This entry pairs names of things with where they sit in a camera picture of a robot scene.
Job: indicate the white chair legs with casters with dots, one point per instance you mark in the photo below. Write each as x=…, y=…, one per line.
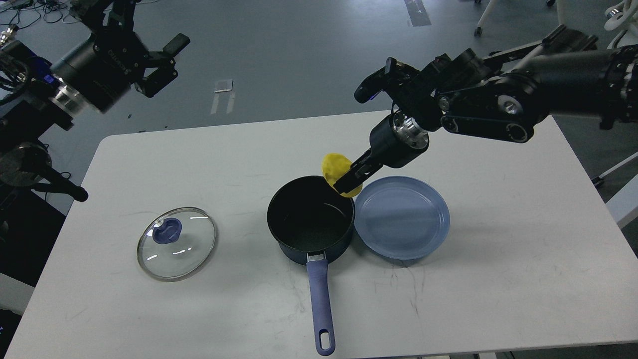
x=558, y=5

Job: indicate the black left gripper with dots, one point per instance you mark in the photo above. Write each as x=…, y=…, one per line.
x=102, y=68

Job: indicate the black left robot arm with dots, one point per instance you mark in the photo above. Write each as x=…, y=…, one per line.
x=39, y=94

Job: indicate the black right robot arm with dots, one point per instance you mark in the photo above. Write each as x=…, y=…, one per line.
x=501, y=97

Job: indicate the glass pot lid blue knob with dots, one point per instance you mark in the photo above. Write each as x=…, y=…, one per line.
x=177, y=244

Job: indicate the blue round plate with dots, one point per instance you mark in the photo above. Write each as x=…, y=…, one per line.
x=401, y=218

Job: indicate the yellow potato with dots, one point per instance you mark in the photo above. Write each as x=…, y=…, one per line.
x=333, y=167

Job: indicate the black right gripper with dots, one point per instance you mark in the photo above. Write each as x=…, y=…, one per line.
x=394, y=142

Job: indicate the blue saucepan with handle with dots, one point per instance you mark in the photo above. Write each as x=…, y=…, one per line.
x=313, y=225

